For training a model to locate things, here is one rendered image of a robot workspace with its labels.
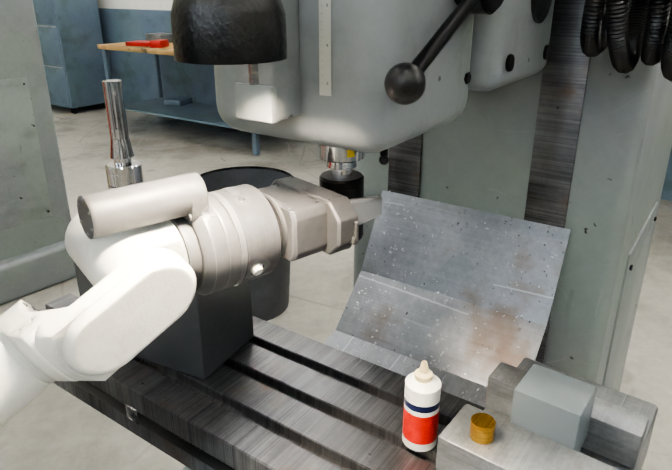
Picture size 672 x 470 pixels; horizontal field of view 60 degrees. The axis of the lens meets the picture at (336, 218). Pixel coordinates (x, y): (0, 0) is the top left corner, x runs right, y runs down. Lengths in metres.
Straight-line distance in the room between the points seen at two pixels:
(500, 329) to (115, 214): 0.63
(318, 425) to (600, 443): 0.31
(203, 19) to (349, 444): 0.51
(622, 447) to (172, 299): 0.43
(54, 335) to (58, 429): 1.94
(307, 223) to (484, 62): 0.24
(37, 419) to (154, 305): 2.01
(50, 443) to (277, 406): 1.63
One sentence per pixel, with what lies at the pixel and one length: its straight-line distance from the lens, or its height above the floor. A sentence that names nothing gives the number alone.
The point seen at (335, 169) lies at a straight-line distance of 0.60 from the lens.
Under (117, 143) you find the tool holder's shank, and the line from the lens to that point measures 0.84.
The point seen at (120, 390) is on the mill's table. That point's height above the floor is 0.94.
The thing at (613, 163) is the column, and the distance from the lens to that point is 0.89.
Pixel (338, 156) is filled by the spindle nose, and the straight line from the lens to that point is 0.58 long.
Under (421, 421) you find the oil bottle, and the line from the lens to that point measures 0.69.
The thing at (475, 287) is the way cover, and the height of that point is 1.00.
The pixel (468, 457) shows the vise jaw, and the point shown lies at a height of 1.05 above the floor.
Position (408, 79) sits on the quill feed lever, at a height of 1.38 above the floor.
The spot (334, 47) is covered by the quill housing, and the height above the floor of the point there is 1.40.
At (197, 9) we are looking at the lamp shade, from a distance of 0.37.
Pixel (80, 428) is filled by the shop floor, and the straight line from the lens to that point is 2.37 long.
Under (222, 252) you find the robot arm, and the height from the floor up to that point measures 1.24.
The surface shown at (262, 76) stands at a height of 1.38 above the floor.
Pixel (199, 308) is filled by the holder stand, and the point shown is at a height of 1.06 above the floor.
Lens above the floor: 1.44
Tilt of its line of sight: 21 degrees down
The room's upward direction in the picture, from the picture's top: straight up
